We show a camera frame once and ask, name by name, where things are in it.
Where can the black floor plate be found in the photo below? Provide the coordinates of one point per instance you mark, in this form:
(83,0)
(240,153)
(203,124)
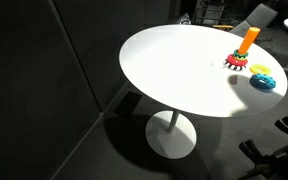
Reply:
(128,104)

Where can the white table pedestal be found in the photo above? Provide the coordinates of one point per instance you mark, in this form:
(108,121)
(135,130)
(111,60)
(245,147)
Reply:
(170,138)

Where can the metal rack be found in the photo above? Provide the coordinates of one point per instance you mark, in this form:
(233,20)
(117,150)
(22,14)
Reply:
(212,11)

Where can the yellow bar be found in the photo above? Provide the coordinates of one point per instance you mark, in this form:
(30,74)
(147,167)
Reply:
(223,26)

